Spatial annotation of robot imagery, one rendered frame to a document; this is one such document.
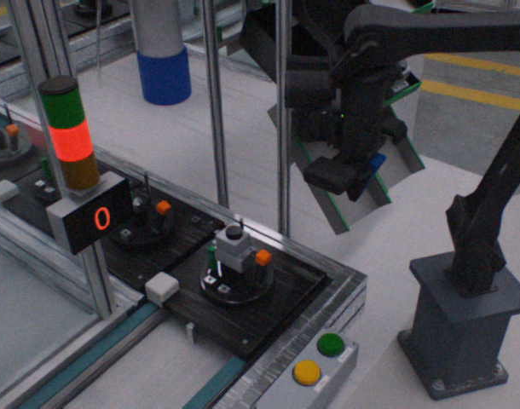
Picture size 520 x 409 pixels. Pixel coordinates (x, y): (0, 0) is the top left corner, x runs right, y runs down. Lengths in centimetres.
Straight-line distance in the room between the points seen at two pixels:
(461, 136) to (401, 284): 228
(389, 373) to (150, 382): 42
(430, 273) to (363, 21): 47
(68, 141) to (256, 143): 93
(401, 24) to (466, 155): 263
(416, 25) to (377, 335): 64
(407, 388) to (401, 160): 51
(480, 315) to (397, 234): 47
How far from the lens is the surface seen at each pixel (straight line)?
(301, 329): 107
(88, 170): 89
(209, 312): 108
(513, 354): 124
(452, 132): 354
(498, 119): 374
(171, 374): 108
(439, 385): 112
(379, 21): 75
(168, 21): 185
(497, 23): 79
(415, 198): 154
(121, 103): 199
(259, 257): 102
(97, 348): 110
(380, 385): 113
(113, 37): 231
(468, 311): 100
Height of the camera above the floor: 177
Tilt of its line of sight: 38 degrees down
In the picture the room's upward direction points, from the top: 2 degrees counter-clockwise
